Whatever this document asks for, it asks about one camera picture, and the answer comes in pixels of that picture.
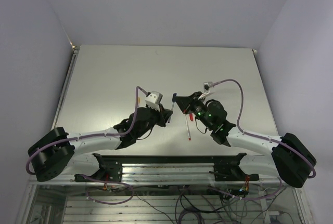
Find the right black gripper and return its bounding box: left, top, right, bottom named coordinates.
left=173, top=92, right=213, bottom=130

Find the aluminium frame rail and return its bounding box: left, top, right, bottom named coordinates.
left=28, top=163, right=287, bottom=186

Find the black marker pen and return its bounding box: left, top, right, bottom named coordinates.
left=168, top=101, right=175, bottom=125

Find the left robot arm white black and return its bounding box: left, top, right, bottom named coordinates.
left=26, top=104, right=173, bottom=182

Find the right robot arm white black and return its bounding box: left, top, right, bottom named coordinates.
left=173, top=91, right=316, bottom=188

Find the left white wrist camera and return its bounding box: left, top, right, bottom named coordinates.
left=145, top=91, right=163, bottom=112

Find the black strap loop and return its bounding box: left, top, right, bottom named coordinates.
left=195, top=120, right=209, bottom=134

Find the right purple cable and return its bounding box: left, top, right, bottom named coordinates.
left=204, top=78, right=317, bottom=201

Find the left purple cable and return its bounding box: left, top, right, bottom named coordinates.
left=25, top=86, right=149, bottom=205

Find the red marker pen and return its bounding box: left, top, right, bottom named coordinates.
left=185, top=115, right=191, bottom=141

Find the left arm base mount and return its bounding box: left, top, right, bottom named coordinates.
left=69, top=153, right=122, bottom=182

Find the purple cable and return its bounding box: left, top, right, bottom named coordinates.
left=204, top=78, right=317, bottom=201
left=25, top=86, right=149, bottom=205

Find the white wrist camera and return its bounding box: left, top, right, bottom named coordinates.
left=199, top=82, right=214, bottom=99
left=145, top=91, right=163, bottom=112

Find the blue pen cap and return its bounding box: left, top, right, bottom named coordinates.
left=172, top=93, right=177, bottom=102

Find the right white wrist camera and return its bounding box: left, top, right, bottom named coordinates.
left=199, top=82, right=214, bottom=99

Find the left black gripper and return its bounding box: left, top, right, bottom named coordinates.
left=135, top=102, right=172, bottom=137

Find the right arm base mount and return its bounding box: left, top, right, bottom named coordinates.
left=209, top=153, right=259, bottom=182

